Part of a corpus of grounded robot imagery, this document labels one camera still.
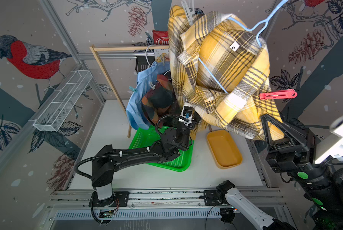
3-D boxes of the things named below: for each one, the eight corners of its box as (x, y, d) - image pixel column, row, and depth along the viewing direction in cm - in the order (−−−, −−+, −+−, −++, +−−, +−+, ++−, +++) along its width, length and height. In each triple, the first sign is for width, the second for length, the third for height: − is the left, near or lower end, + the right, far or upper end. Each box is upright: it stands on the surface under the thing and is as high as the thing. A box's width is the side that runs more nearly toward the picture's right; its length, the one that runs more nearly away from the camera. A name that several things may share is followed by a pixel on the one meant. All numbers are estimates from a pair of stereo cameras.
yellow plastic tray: (211, 170, 86) (214, 166, 80) (205, 132, 103) (207, 127, 98) (241, 170, 86) (245, 166, 80) (230, 132, 103) (233, 127, 98)
